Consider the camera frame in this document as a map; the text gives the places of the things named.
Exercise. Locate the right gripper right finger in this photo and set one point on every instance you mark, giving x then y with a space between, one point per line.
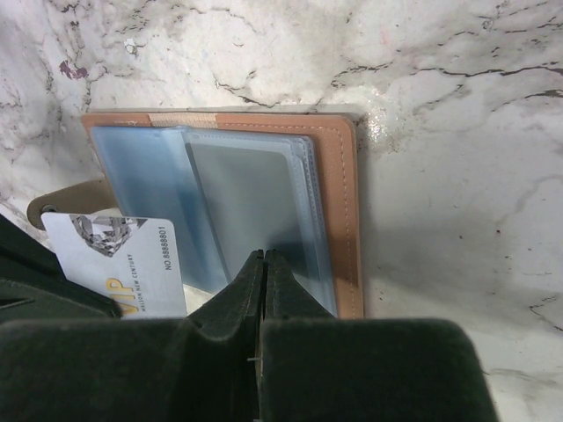
316 367

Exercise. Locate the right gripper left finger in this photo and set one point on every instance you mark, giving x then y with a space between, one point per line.
196 368

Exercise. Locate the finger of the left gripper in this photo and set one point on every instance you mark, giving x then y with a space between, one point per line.
33 286

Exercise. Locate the tan leather card holder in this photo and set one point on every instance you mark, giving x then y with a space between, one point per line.
232 183

